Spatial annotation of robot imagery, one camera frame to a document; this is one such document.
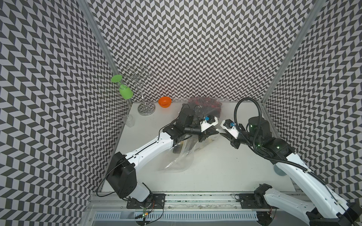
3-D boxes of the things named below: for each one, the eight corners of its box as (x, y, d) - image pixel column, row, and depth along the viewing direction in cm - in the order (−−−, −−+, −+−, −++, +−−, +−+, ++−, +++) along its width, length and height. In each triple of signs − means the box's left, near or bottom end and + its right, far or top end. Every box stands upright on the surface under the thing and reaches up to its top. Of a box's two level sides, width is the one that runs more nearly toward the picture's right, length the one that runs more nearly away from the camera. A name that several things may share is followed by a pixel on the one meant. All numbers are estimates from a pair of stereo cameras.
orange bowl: (158, 107, 119) (157, 104, 115) (160, 100, 125) (159, 96, 121) (171, 107, 119) (170, 104, 115) (171, 100, 125) (171, 96, 121)
